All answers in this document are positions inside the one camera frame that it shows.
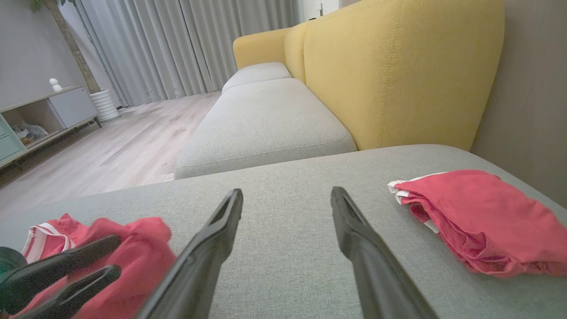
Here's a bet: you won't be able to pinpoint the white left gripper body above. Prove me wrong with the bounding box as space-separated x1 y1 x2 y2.
0 246 28 285

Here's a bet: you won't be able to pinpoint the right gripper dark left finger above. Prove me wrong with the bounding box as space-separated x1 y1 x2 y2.
135 188 244 319

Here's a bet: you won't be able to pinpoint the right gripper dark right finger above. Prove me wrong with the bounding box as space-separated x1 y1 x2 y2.
330 186 439 319

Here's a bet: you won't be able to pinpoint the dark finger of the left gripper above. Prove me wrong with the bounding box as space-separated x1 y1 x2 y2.
0 235 122 316
13 265 122 319

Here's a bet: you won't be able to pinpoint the red mesh basketball shorts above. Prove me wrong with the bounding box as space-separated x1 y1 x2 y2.
388 170 567 279

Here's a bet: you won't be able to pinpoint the grey-green sofa chaise cushion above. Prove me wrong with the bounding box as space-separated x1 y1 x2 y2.
0 144 567 319

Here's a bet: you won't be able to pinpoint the grey stuffed toy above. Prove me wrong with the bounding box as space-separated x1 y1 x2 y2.
11 122 48 146

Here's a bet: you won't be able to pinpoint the low wooden tv cabinet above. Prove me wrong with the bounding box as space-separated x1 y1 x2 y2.
0 86 102 171

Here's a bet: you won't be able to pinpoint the grey cabinet door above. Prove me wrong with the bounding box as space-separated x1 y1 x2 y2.
48 87 98 129

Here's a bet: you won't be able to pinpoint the long grey sofa seat cushion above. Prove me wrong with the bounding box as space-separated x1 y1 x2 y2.
174 78 357 180

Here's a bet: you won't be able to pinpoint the white ribbed plant pot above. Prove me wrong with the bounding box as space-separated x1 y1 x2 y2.
89 89 121 123

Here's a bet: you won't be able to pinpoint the small grey sofa seat cushion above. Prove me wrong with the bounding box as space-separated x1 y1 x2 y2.
221 62 293 93

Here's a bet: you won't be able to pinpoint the indoor plant brown trunk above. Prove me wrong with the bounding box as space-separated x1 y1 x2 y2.
27 0 101 94

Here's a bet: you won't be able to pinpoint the wide yellow sofa backrest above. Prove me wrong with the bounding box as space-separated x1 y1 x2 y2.
304 0 505 151

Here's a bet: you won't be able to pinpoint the grey pleated curtain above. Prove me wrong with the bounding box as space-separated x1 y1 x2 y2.
60 0 302 108

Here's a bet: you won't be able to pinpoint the yellow sofa armrest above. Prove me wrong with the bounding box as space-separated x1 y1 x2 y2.
233 27 292 70

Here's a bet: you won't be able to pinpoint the narrow yellow sofa backrest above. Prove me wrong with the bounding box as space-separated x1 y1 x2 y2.
284 20 313 85

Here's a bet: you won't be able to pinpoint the white door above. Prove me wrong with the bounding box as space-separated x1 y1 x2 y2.
298 0 342 23

